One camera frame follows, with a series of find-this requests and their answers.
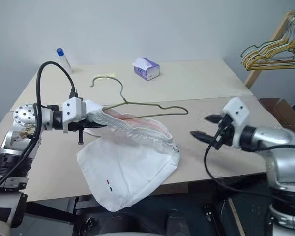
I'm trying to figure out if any wooden stick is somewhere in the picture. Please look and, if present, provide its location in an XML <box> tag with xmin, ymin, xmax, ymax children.
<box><xmin>227</xmin><ymin>197</ymin><xmax>244</xmax><ymax>236</ymax></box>

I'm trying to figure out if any white bottle with blue cap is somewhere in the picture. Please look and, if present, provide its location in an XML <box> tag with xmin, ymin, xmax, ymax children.
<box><xmin>56</xmin><ymin>47</ymin><xmax>74</xmax><ymax>75</ymax></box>

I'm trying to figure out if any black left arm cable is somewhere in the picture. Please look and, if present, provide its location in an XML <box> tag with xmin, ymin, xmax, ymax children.
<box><xmin>0</xmin><ymin>61</ymin><xmax>79</xmax><ymax>196</ymax></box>

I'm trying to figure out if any purple tissue box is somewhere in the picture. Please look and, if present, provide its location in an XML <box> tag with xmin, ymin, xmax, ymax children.
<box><xmin>132</xmin><ymin>57</ymin><xmax>161</xmax><ymax>82</ymax></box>

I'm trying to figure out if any dark brown furniture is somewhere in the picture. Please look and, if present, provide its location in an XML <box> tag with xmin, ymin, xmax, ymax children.
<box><xmin>259</xmin><ymin>97</ymin><xmax>295</xmax><ymax>129</ymax></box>

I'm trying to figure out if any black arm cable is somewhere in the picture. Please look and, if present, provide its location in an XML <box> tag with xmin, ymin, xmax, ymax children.
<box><xmin>203</xmin><ymin>115</ymin><xmax>295</xmax><ymax>216</ymax></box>
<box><xmin>0</xmin><ymin>61</ymin><xmax>79</xmax><ymax>196</ymax></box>

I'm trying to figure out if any olive wire hanger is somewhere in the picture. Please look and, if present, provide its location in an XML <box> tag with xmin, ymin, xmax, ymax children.
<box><xmin>89</xmin><ymin>76</ymin><xmax>189</xmax><ymax>119</ymax></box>

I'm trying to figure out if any black table frame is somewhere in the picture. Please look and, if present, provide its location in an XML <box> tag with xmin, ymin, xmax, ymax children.
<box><xmin>24</xmin><ymin>183</ymin><xmax>271</xmax><ymax>236</ymax></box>

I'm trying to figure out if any wooden hanger rack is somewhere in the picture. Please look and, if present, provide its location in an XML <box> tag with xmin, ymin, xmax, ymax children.
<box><xmin>244</xmin><ymin>10</ymin><xmax>295</xmax><ymax>89</ymax></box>

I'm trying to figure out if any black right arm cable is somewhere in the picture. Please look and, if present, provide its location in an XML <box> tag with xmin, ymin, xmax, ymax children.
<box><xmin>203</xmin><ymin>115</ymin><xmax>295</xmax><ymax>216</ymax></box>

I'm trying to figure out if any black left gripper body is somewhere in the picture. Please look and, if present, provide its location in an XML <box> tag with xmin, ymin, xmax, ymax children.
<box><xmin>67</xmin><ymin>119</ymin><xmax>87</xmax><ymax>146</ymax></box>

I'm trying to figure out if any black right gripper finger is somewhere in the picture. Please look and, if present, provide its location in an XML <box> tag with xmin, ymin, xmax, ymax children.
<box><xmin>189</xmin><ymin>130</ymin><xmax>217</xmax><ymax>146</ymax></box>
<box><xmin>204</xmin><ymin>113</ymin><xmax>223</xmax><ymax>124</ymax></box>

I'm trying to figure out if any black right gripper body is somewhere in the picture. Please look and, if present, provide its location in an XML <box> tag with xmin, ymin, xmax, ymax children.
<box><xmin>214</xmin><ymin>115</ymin><xmax>234</xmax><ymax>150</ymax></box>

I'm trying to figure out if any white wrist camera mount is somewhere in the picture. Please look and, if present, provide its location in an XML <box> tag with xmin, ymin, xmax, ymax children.
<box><xmin>222</xmin><ymin>96</ymin><xmax>250</xmax><ymax>148</ymax></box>
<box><xmin>62</xmin><ymin>97</ymin><xmax>87</xmax><ymax>134</ymax></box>

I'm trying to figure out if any white cloth garment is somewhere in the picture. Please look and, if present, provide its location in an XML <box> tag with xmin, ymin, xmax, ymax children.
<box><xmin>76</xmin><ymin>99</ymin><xmax>182</xmax><ymax>212</ymax></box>

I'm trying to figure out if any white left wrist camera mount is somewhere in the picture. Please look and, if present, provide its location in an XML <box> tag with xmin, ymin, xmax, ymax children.
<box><xmin>62</xmin><ymin>97</ymin><xmax>87</xmax><ymax>134</ymax></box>

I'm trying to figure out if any clothes hangers bundle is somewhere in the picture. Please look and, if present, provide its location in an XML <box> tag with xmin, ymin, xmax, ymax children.
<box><xmin>240</xmin><ymin>22</ymin><xmax>295</xmax><ymax>71</ymax></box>

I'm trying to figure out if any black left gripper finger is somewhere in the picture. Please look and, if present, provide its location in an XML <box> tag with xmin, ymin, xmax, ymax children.
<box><xmin>85</xmin><ymin>121</ymin><xmax>107</xmax><ymax>129</ymax></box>

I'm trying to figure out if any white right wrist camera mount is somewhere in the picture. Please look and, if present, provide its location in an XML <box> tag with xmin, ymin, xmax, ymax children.
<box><xmin>222</xmin><ymin>96</ymin><xmax>250</xmax><ymax>148</ymax></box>

